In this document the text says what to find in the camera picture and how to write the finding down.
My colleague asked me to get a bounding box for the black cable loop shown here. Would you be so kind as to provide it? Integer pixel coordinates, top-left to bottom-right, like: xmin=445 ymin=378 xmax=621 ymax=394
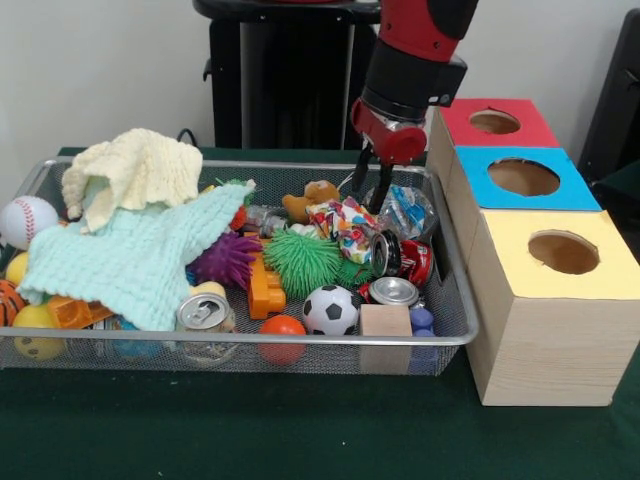
xmin=173 ymin=127 xmax=202 ymax=149

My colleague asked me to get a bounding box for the silver can with pull tab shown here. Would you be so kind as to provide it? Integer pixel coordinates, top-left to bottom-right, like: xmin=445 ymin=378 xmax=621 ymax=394
xmin=174 ymin=292 xmax=237 ymax=335

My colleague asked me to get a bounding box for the orange plastic brick toy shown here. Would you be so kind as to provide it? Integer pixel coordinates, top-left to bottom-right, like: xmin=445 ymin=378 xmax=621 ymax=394
xmin=247 ymin=249 xmax=287 ymax=321

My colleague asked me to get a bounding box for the wooden cube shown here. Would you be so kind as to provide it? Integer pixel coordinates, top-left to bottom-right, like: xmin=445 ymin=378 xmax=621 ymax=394
xmin=359 ymin=303 xmax=415 ymax=374

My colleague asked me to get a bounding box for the white baseball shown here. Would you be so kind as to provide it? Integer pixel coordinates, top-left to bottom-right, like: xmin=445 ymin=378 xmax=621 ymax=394
xmin=0 ymin=195 xmax=60 ymax=250

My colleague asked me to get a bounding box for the wooden box with three holes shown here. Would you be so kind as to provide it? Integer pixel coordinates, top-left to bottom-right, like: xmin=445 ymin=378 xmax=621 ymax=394
xmin=424 ymin=97 xmax=640 ymax=407

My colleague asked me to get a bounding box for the black chair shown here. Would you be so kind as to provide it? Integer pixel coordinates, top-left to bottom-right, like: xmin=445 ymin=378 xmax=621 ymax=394
xmin=577 ymin=8 xmax=640 ymax=176

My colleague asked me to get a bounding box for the black and white soccer ball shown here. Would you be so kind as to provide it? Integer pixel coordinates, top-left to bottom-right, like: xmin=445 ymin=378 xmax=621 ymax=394
xmin=302 ymin=283 xmax=362 ymax=336

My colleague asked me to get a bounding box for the green spiky ball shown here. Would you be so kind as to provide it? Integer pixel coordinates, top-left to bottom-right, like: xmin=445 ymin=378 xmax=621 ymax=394
xmin=263 ymin=229 xmax=374 ymax=300

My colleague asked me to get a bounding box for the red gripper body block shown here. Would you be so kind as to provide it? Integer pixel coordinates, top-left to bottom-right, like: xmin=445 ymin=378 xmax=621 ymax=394
xmin=349 ymin=98 xmax=430 ymax=167

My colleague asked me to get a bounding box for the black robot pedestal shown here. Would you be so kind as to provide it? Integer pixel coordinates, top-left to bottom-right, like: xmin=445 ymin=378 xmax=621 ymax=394
xmin=192 ymin=0 xmax=404 ymax=151

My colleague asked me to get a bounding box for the side table with green cloth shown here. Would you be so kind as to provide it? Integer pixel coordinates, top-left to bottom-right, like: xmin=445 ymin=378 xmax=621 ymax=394
xmin=589 ymin=162 xmax=640 ymax=241

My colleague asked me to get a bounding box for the large clear bottle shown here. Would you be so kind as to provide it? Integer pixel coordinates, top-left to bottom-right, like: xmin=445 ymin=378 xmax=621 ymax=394
xmin=363 ymin=183 xmax=440 ymax=242

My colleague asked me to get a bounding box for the orange red ball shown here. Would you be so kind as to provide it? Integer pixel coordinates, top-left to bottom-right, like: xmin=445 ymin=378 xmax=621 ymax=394
xmin=258 ymin=314 xmax=307 ymax=366

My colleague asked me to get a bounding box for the clear mesh bin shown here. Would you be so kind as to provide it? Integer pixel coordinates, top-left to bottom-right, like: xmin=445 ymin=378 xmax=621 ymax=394
xmin=0 ymin=155 xmax=480 ymax=376

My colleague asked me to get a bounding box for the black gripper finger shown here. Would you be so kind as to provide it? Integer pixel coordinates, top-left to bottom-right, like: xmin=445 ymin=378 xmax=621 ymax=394
xmin=350 ymin=145 xmax=373 ymax=194
xmin=368 ymin=163 xmax=394 ymax=214

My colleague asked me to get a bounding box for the mint green cloth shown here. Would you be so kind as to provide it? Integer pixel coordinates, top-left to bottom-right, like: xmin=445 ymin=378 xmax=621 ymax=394
xmin=18 ymin=178 xmax=259 ymax=332

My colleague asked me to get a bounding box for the purple spiky ball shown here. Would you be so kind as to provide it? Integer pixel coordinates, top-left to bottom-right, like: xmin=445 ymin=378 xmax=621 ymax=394
xmin=188 ymin=232 xmax=264 ymax=291

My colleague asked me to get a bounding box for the cream yellow cloth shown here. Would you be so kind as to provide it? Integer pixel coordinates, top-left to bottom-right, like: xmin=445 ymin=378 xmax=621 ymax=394
xmin=61 ymin=127 xmax=205 ymax=235

